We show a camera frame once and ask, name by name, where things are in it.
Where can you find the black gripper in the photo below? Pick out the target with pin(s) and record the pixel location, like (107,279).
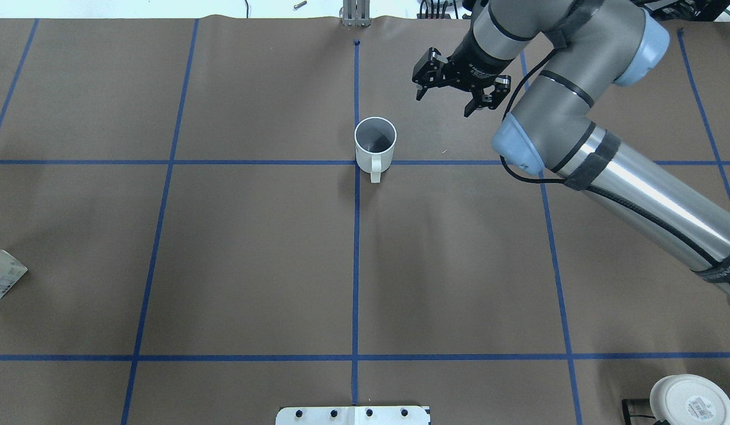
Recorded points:
(474,65)

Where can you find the white mug with handle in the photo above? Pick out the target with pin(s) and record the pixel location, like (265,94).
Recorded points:
(375,139)

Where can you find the blue white milk carton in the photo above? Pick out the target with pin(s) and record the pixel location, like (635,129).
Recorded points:
(11,270)

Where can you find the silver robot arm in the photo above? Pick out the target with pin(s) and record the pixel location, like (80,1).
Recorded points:
(548,135)

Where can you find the white mug lower on rack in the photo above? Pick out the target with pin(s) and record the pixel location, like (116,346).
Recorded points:
(689,399)

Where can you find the aluminium frame post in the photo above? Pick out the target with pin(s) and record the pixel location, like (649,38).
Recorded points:
(356,13)

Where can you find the black wire mug rack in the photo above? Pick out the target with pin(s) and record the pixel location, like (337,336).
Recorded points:
(637,411)

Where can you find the white camera mast post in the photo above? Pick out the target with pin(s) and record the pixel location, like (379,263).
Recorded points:
(354,415)

